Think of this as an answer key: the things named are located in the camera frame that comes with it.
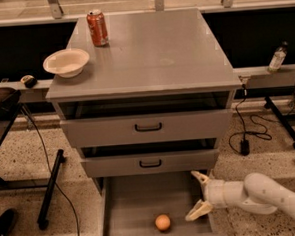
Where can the black shoe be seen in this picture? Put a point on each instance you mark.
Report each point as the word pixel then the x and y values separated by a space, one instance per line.
pixel 7 221

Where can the black bag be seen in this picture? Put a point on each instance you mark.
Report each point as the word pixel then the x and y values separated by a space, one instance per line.
pixel 9 99

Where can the clear plastic bottle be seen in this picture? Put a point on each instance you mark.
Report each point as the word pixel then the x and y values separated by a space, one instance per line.
pixel 278 57

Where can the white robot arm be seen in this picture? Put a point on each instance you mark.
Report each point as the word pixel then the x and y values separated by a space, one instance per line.
pixel 257 194

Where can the grey middle drawer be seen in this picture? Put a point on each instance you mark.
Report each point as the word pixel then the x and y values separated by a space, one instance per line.
pixel 147 158

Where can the red soda can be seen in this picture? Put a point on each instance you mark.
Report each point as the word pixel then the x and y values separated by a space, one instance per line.
pixel 97 27

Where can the grey drawer cabinet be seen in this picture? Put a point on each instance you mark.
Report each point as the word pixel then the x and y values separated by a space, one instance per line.
pixel 150 55

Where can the grey bottom drawer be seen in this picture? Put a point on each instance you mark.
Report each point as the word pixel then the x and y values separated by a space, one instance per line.
pixel 132 203

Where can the orange fruit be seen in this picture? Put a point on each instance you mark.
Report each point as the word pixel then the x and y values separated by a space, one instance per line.
pixel 162 222

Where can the black wheeled stand leg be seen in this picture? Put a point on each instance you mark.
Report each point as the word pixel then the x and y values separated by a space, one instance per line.
pixel 270 105

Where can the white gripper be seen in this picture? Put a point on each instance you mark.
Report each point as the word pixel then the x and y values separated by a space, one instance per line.
pixel 214 193

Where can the black side table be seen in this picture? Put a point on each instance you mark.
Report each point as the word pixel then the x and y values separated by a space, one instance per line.
pixel 16 158

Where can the white bowl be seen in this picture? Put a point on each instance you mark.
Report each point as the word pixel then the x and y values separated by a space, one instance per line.
pixel 66 63

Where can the black yellow tape measure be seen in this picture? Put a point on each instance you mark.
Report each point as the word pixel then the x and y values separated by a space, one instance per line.
pixel 29 81

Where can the grey top drawer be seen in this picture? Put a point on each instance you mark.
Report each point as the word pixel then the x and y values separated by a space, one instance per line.
pixel 147 120

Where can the grey drawer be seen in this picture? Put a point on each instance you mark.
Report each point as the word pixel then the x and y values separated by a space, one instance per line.
pixel 147 158
pixel 132 203
pixel 147 120

